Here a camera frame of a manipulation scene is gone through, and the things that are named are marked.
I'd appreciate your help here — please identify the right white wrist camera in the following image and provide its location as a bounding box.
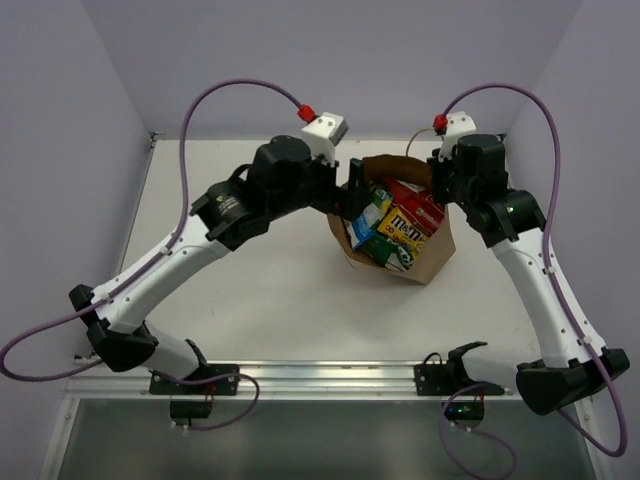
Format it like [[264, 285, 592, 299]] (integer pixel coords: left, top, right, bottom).
[[432, 111, 477, 162]]

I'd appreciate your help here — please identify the yellow m&m packet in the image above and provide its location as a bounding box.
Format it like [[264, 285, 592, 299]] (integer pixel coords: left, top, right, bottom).
[[377, 206, 427, 251]]

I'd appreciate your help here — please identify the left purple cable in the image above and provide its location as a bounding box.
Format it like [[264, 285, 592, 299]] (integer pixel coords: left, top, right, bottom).
[[0, 79, 314, 384]]

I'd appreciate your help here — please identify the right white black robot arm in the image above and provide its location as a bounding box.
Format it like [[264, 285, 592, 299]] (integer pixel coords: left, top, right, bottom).
[[428, 133, 630, 415]]

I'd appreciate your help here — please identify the aluminium rail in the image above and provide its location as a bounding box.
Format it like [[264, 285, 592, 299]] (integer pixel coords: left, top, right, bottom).
[[64, 358, 539, 402]]

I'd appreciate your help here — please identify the brown paper bag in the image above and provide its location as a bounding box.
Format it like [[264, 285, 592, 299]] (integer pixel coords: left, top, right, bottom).
[[327, 145, 456, 285]]

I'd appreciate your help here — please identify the red snack bag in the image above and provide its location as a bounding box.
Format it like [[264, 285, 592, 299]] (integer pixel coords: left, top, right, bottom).
[[384, 178, 445, 236]]

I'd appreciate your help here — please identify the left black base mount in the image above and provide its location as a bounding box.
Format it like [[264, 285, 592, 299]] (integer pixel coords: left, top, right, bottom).
[[149, 364, 240, 424]]

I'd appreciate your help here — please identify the dark green snack packet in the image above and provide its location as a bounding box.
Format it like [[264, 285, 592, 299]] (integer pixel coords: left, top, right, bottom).
[[359, 233, 419, 272]]

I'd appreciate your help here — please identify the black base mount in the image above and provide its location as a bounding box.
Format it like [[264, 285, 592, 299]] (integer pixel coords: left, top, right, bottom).
[[413, 341, 487, 429], [149, 364, 240, 424]]

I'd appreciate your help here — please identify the blue white snack packet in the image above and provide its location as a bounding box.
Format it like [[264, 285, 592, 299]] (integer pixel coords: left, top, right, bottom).
[[347, 200, 391, 250]]

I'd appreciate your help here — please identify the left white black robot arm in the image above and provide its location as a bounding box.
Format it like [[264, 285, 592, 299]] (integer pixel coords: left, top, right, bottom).
[[69, 135, 368, 393]]

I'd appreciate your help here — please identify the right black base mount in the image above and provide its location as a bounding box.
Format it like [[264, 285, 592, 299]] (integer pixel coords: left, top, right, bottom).
[[413, 341, 487, 429]]

